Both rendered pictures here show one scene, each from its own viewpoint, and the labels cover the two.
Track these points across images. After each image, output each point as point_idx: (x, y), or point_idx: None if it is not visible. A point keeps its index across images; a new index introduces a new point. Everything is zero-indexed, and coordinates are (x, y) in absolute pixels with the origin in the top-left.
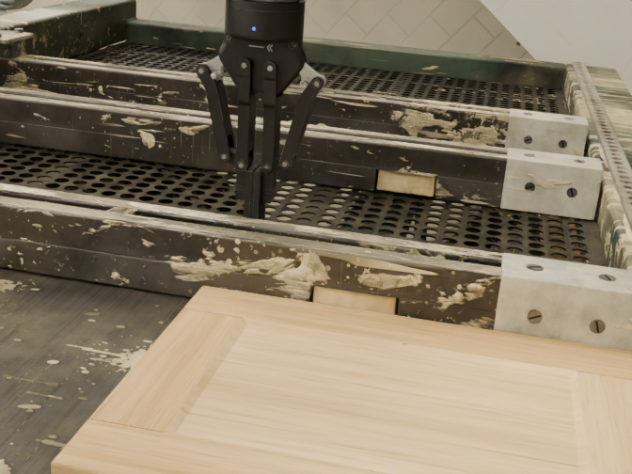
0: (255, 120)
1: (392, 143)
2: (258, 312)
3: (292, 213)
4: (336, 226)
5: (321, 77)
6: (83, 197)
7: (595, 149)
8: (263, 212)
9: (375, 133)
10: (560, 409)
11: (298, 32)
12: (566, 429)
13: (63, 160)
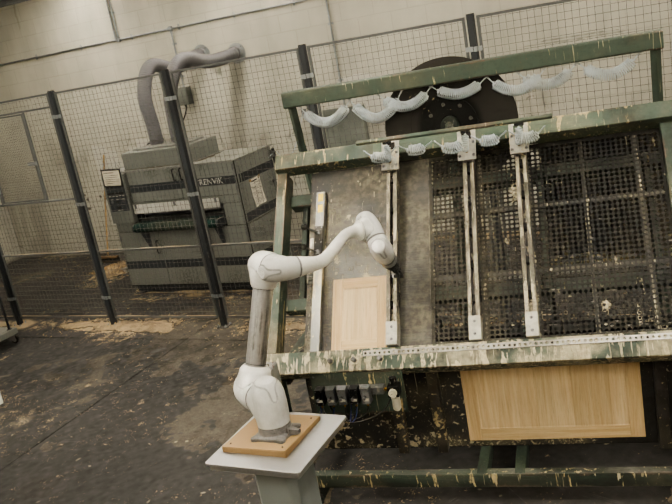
0: (397, 267)
1: (468, 286)
2: (380, 287)
3: (443, 275)
4: (439, 286)
5: (391, 276)
6: (394, 245)
7: (513, 340)
8: (401, 276)
9: (477, 280)
10: (365, 336)
11: (388, 269)
12: (360, 337)
13: (459, 211)
